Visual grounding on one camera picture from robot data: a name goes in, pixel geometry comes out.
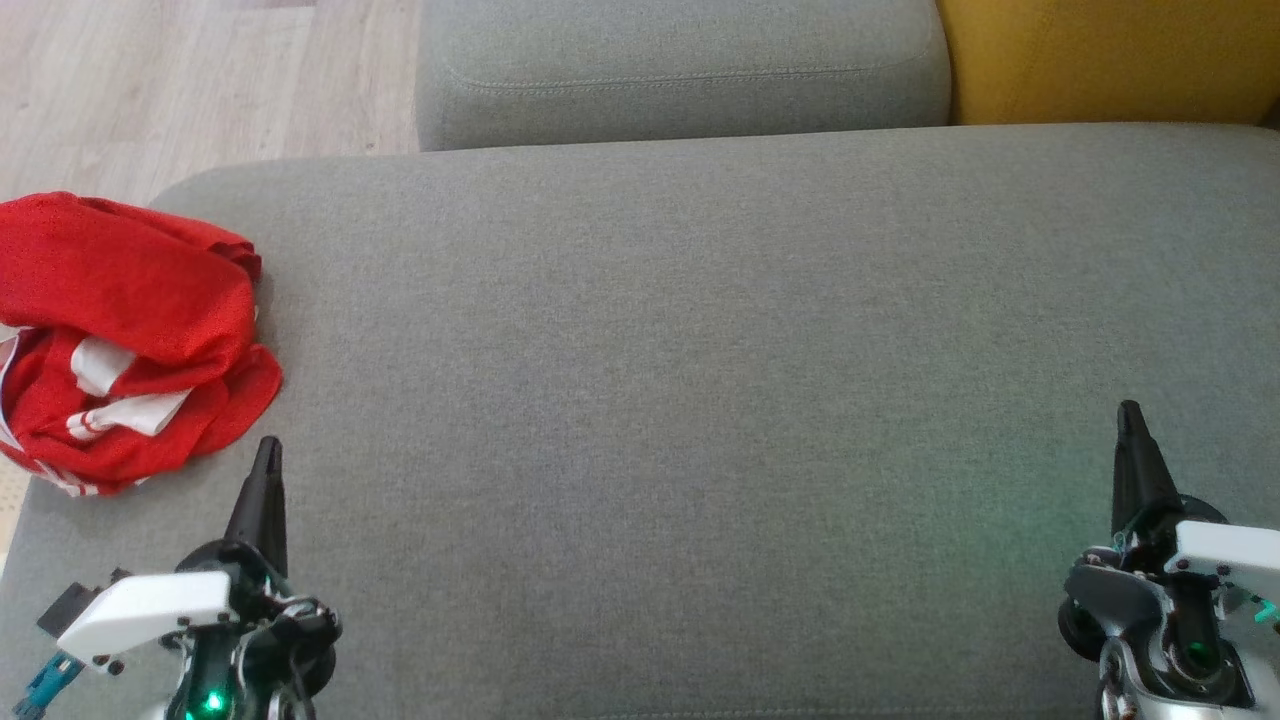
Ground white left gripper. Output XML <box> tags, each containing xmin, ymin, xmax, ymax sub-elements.
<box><xmin>57</xmin><ymin>436</ymin><xmax>341</xmax><ymax>701</ymax></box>

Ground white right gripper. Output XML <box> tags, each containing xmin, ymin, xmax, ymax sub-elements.
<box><xmin>1110</xmin><ymin>400</ymin><xmax>1280</xmax><ymax>601</ymax></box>

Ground red shorts with white trim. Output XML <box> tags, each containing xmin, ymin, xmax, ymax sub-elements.
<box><xmin>0</xmin><ymin>192</ymin><xmax>263</xmax><ymax>391</ymax></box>

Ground yellow sofa backrest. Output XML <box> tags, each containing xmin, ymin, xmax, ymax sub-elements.
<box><xmin>935</xmin><ymin>0</ymin><xmax>1280</xmax><ymax>127</ymax></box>

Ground large grey sofa ottoman cushion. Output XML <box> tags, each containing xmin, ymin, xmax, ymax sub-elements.
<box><xmin>0</xmin><ymin>123</ymin><xmax>1280</xmax><ymax>720</ymax></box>

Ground grey sofa seat cushion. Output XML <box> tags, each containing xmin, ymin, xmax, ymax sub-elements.
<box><xmin>415</xmin><ymin>0</ymin><xmax>951</xmax><ymax>152</ymax></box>

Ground left camera cable blue plug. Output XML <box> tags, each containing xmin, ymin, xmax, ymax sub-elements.
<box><xmin>12</xmin><ymin>652</ymin><xmax>85</xmax><ymax>720</ymax></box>

